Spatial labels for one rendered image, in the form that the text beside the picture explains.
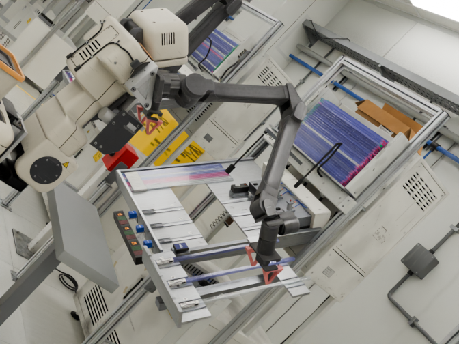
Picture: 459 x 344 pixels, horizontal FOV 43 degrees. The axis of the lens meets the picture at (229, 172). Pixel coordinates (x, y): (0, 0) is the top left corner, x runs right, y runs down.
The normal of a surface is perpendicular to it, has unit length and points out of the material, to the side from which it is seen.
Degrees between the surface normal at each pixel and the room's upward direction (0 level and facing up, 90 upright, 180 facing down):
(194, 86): 53
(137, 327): 90
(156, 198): 43
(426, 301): 90
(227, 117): 90
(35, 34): 90
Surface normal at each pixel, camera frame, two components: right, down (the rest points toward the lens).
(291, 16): 0.40, 0.46
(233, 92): 0.45, -0.29
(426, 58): -0.60, -0.52
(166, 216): 0.11, -0.88
